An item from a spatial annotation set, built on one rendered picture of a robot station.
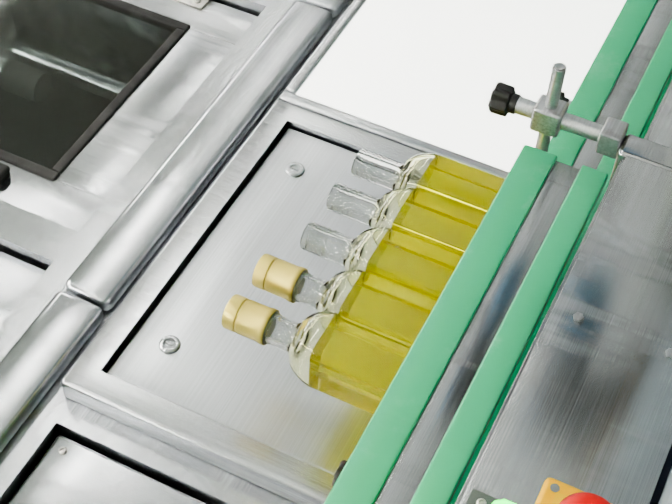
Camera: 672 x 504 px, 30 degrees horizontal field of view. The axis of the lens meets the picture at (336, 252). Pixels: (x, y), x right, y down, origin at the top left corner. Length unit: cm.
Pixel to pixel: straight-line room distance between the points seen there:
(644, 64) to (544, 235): 38
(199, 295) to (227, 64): 39
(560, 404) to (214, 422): 42
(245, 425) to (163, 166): 37
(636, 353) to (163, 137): 75
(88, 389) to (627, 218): 56
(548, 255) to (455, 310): 10
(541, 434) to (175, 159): 70
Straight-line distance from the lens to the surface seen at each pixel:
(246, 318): 115
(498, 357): 99
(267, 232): 141
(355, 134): 150
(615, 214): 108
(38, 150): 158
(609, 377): 98
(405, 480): 93
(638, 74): 140
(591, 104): 134
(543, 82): 161
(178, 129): 156
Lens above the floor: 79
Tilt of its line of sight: 15 degrees up
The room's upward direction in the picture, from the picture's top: 68 degrees counter-clockwise
